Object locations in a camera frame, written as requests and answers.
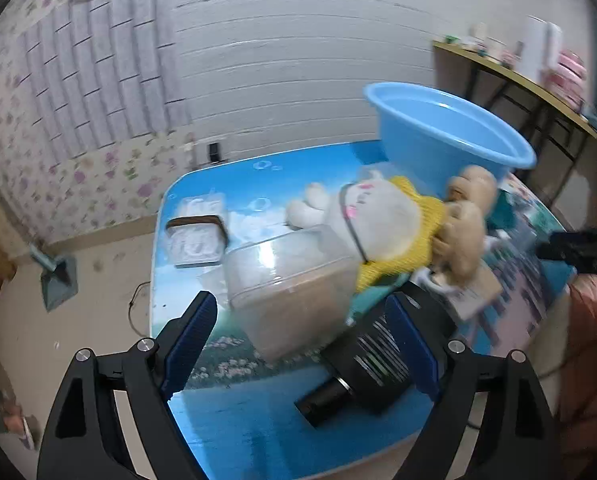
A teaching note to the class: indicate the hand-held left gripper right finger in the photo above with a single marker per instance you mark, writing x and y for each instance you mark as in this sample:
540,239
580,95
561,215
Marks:
413,345

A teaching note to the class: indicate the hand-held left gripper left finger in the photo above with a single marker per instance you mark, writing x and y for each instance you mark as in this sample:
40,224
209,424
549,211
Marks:
191,345

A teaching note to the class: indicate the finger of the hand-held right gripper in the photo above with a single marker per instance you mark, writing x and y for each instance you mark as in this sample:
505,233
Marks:
578,252

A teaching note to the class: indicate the black cylindrical bottle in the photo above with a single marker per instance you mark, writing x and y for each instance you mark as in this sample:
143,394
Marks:
368,355

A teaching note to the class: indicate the yellow tissue pack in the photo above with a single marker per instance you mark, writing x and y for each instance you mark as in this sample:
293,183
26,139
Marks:
471,292

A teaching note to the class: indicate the clear plastic box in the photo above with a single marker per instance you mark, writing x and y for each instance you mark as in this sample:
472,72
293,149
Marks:
288,300

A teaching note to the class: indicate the white plush toy yellow mesh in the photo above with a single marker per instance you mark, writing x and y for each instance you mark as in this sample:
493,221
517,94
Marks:
378,210

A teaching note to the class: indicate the blue plastic basin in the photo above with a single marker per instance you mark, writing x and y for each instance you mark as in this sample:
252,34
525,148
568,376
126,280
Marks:
428,125

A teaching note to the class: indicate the pink cloth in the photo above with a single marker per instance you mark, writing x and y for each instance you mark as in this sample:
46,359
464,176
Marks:
595,340

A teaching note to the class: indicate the cotton pad pack brown band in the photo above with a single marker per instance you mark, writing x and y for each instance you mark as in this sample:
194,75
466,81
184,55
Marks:
193,245

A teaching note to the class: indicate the wooden side table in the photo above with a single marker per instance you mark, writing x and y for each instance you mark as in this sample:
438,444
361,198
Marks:
528,87

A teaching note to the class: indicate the pink box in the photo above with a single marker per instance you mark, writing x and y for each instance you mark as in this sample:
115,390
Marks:
568,80

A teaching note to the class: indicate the white electric kettle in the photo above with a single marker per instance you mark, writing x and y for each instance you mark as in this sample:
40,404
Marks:
538,50

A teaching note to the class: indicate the plain white cup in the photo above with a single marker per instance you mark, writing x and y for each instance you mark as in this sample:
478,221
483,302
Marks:
479,34

